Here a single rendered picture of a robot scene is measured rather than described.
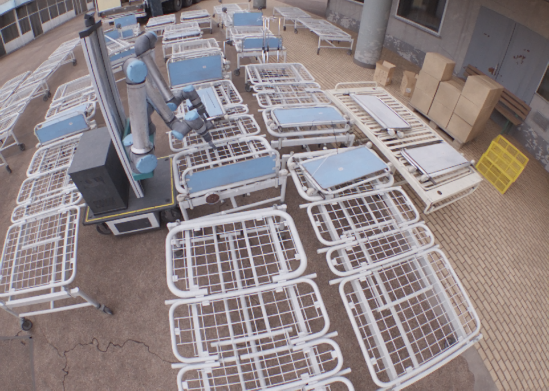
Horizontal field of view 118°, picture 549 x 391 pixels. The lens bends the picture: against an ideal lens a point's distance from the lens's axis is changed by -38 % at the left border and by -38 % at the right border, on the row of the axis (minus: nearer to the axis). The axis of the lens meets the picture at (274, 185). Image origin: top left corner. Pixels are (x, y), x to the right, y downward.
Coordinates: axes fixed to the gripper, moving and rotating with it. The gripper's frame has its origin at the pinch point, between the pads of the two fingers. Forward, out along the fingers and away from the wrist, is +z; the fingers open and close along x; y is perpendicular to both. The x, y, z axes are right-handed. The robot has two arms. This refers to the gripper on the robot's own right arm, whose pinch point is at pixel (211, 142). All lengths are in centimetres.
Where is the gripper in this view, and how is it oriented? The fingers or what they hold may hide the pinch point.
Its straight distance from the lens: 207.7
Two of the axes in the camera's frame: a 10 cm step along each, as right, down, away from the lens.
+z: 2.7, 4.3, 8.6
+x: 4.5, 7.3, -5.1
